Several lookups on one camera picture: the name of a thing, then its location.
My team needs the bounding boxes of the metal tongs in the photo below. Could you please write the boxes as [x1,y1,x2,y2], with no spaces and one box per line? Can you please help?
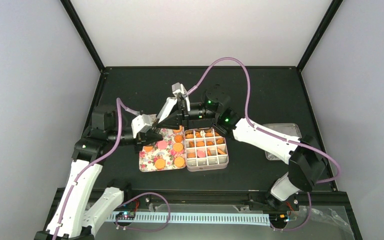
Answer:
[151,114,166,130]

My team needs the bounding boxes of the clear plastic tin lid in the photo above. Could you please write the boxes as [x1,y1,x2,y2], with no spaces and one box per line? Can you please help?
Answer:
[263,123,303,162]

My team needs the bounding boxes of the floral cookie tray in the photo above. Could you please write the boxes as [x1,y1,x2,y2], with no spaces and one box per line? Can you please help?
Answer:
[138,127,186,173]

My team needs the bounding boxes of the white slotted cable duct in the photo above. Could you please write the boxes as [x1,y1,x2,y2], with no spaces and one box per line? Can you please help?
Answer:
[105,211,271,226]

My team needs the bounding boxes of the pink divided cookie tin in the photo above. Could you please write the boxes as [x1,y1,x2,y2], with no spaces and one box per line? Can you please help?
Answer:
[184,128,229,172]

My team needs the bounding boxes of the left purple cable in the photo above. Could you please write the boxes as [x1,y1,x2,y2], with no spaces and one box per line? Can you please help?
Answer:
[51,97,172,240]

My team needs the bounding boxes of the black frame post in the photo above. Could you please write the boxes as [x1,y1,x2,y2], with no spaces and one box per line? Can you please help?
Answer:
[60,0,105,72]

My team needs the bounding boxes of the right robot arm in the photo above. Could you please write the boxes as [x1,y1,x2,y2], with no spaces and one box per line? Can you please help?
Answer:
[153,84,327,210]

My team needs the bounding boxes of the white pink sandwich cookie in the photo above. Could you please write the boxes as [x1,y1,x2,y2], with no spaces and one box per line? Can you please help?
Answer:
[196,150,207,158]

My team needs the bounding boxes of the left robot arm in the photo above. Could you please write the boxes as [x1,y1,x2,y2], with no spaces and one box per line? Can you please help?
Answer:
[34,102,162,240]

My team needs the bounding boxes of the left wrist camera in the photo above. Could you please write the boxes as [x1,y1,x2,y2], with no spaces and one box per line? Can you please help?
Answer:
[131,114,157,138]

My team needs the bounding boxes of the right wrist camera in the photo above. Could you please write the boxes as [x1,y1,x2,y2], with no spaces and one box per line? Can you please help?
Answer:
[171,82,191,111]

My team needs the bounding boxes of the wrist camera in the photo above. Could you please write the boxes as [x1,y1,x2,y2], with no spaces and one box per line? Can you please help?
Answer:
[131,114,157,138]
[171,82,191,111]

